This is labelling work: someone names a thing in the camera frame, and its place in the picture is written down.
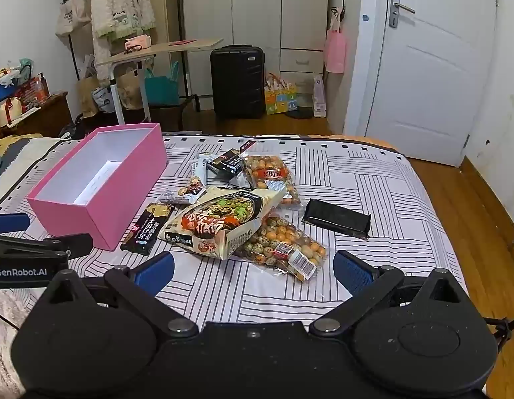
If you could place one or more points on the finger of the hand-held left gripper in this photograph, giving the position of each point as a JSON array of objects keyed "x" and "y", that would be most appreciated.
[
  {"x": 53, "y": 245},
  {"x": 7, "y": 222}
]

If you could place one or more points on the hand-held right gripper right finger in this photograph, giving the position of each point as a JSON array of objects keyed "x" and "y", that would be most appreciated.
[{"x": 352, "y": 272}]

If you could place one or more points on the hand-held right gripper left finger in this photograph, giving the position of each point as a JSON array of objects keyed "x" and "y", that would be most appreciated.
[{"x": 155, "y": 272}]

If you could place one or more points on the pink cardboard box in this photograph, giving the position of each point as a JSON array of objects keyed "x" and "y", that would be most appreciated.
[{"x": 94, "y": 199}]

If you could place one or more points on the peanut bag with barcode sticker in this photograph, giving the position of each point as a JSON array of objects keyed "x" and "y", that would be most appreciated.
[{"x": 281, "y": 249}]

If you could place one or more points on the large beige noodle bag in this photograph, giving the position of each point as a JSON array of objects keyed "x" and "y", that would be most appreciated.
[{"x": 223, "y": 220}]

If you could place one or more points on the small white brown snack packet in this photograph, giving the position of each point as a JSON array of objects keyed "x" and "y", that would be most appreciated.
[{"x": 184, "y": 191}]

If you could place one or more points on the long dark snack packet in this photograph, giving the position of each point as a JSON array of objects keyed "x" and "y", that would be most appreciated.
[{"x": 148, "y": 228}]

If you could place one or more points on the flat black packet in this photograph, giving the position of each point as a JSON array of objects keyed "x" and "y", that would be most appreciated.
[{"x": 336, "y": 218}]

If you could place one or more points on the cream grey quilt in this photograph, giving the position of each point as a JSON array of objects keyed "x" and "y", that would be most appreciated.
[{"x": 19, "y": 162}]

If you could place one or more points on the yellow cloth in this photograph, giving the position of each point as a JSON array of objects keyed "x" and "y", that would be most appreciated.
[{"x": 15, "y": 141}]

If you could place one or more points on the white striped bedsheet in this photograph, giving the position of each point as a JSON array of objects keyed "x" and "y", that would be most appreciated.
[{"x": 365, "y": 183}]

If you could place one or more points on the dark wooden nightstand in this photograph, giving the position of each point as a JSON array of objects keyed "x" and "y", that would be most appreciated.
[{"x": 44, "y": 114}]

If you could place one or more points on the black bag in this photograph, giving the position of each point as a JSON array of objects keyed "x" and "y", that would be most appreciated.
[{"x": 74, "y": 126}]

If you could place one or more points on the small silver snack packet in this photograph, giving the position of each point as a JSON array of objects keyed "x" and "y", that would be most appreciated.
[{"x": 239, "y": 181}]

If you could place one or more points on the small black snack packet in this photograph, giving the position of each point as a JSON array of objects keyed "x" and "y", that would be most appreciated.
[{"x": 223, "y": 163}]

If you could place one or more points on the orange fitted sheet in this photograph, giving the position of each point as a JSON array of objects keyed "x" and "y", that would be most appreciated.
[{"x": 365, "y": 143}]

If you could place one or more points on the peanut bag with red label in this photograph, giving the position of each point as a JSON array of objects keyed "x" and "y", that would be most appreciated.
[{"x": 267, "y": 174}]

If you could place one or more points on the kraft paper bag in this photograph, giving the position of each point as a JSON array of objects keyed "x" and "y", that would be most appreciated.
[
  {"x": 130, "y": 89},
  {"x": 85, "y": 97}
]

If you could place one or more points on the white plastic bag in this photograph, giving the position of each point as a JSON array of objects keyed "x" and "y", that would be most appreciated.
[{"x": 103, "y": 99}]

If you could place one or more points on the small red black packet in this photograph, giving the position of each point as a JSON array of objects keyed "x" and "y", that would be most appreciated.
[{"x": 246, "y": 145}]

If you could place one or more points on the black round mat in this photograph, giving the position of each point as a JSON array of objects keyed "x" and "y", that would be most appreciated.
[{"x": 300, "y": 114}]

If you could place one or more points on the white pink packet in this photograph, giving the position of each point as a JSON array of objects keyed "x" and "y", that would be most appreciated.
[{"x": 319, "y": 97}]

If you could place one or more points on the black coat rack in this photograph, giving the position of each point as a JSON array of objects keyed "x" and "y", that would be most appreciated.
[{"x": 74, "y": 56}]

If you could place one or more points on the teal bag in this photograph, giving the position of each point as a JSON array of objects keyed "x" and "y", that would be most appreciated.
[{"x": 162, "y": 87}]

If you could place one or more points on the colourful gift bag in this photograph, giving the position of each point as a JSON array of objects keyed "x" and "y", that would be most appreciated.
[{"x": 280, "y": 97}]

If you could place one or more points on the black suitcase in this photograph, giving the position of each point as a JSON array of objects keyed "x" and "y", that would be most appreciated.
[{"x": 237, "y": 81}]

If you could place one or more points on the white door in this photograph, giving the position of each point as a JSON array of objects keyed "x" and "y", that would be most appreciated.
[{"x": 431, "y": 75}]

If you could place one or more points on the canvas tote bag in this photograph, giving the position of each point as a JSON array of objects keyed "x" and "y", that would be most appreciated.
[{"x": 73, "y": 14}]

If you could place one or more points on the pink tissue box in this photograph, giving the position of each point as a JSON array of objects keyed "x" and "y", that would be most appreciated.
[{"x": 138, "y": 43}]

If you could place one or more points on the pink hanging bag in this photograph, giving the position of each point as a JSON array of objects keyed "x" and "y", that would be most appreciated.
[{"x": 336, "y": 52}]

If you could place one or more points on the wooden side table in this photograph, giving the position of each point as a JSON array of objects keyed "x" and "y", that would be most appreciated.
[{"x": 165, "y": 48}]

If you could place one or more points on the flat red item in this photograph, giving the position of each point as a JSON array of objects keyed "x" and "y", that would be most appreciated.
[{"x": 183, "y": 42}]

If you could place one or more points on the cream knit cardigan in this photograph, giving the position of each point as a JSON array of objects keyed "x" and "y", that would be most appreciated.
[{"x": 121, "y": 8}]

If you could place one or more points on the white wardrobe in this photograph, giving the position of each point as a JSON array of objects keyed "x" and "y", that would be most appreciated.
[{"x": 257, "y": 8}]

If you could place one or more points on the black wall hook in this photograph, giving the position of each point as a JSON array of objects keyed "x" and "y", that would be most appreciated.
[{"x": 342, "y": 10}]

